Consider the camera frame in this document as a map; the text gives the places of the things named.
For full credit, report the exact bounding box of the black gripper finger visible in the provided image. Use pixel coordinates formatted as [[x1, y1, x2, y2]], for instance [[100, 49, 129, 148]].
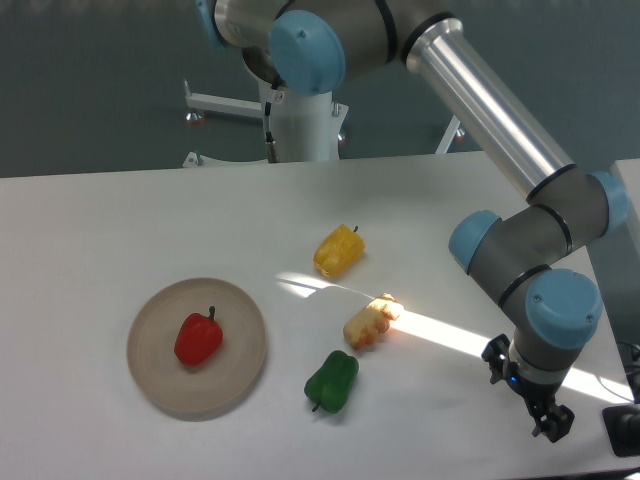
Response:
[[527, 399, 546, 437], [546, 404, 575, 443]]

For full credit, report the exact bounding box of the black device at edge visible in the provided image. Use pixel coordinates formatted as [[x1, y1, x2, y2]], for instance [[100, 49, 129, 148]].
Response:
[[602, 404, 639, 458]]

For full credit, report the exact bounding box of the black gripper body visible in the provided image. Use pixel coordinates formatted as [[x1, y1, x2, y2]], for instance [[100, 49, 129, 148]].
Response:
[[481, 334, 564, 415]]

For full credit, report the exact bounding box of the red toy bell pepper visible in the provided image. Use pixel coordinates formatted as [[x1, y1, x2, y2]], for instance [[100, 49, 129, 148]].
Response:
[[174, 306, 224, 367]]

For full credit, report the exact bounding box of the orange toy bell pepper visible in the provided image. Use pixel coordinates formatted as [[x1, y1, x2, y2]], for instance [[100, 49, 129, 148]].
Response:
[[343, 293, 405, 350]]

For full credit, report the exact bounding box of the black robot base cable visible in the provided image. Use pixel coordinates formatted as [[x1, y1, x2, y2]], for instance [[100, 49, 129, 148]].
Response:
[[263, 74, 284, 164]]

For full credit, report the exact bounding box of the yellow toy bell pepper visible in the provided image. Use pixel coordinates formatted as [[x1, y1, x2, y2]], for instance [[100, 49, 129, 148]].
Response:
[[313, 224, 365, 278]]

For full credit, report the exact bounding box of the green toy bell pepper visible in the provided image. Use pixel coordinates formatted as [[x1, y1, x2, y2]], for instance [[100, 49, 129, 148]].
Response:
[[304, 350, 359, 414]]

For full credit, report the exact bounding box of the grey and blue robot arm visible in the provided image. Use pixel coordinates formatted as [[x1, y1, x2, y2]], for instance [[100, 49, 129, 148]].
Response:
[[196, 1, 630, 442]]

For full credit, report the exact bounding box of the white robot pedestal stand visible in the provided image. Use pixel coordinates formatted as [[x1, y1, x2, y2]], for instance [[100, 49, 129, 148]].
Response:
[[180, 79, 467, 169]]

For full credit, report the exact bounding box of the beige round plate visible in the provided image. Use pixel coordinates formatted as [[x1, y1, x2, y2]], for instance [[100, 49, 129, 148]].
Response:
[[126, 278, 267, 421]]

